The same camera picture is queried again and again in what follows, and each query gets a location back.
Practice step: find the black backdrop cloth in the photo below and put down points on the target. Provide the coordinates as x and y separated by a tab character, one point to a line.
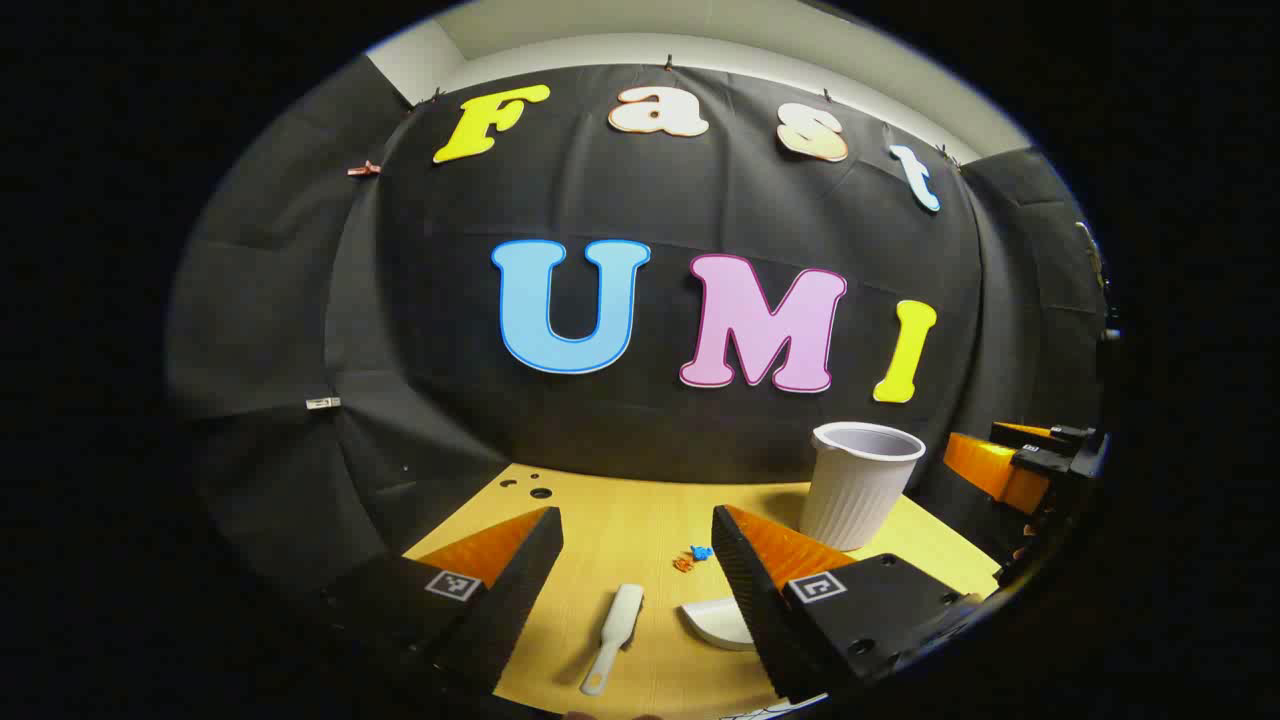
650	200

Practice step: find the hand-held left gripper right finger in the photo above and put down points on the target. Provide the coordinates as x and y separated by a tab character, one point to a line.
750	610

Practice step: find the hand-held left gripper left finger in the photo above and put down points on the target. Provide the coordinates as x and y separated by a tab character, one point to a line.
515	600

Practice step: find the copper cloth clip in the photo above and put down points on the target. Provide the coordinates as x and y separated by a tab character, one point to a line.
363	169

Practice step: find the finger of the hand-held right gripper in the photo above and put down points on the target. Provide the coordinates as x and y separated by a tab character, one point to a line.
1040	433
990	470

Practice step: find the silver cloth clip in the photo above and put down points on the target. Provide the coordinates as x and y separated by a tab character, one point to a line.
322	402

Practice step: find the white dustpan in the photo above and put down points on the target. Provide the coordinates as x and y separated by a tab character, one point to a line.
715	620

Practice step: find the white ribbed garbage bin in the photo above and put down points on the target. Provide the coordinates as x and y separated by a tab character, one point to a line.
855	495

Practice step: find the small white broom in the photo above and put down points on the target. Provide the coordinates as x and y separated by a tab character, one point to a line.
622	615

